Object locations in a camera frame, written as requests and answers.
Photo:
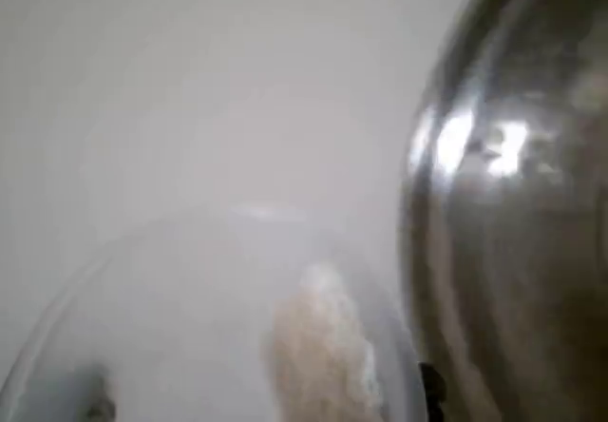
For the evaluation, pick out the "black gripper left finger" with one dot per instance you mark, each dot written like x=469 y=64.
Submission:
x=88 y=398

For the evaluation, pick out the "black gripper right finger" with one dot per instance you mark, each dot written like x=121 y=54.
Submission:
x=433 y=393

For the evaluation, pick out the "translucent plastic measuring cup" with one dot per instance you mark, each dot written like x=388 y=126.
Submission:
x=190 y=322

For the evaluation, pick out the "white rice grains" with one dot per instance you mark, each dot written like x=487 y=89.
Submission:
x=313 y=346

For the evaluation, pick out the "steel inner pot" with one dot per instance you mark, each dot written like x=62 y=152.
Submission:
x=522 y=251

